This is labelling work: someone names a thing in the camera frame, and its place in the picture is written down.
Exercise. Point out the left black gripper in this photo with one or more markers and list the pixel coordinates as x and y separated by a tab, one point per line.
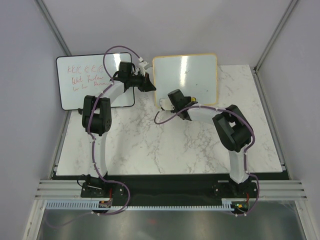
144	82

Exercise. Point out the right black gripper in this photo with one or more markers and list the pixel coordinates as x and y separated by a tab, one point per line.
188	99

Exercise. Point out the yellow framed whiteboard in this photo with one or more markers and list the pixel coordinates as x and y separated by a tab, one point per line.
196	75

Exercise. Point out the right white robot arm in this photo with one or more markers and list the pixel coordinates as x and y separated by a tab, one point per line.
234	131

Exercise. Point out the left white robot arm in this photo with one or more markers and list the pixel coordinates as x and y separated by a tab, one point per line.
96	113

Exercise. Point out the black framed whiteboard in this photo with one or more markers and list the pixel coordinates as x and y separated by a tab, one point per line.
82	75

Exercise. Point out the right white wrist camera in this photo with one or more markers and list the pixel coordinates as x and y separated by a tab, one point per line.
165	104

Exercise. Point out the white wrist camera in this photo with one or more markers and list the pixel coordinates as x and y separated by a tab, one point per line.
165	104
143	65

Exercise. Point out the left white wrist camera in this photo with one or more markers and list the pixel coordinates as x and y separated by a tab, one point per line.
143	65

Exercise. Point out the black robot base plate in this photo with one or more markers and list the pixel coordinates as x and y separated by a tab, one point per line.
168	189

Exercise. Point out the aluminium rail frame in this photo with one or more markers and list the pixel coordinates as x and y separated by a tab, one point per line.
279	213

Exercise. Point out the white slotted cable duct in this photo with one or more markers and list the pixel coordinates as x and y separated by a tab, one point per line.
99	205

